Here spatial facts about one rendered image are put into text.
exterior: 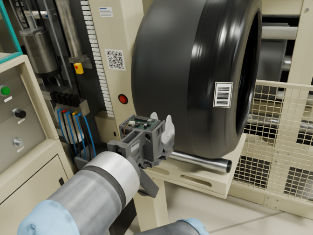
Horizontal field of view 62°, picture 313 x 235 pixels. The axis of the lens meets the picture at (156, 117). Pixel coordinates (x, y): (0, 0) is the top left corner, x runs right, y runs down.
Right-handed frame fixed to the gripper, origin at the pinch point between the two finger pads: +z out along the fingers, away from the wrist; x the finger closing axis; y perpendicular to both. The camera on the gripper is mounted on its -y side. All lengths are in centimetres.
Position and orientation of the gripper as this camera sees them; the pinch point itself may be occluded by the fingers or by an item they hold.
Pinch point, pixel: (168, 128)
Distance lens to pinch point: 60.4
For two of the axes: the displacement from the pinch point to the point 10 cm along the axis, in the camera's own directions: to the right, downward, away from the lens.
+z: 4.5, -4.3, 7.8
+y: -0.5, -8.9, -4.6
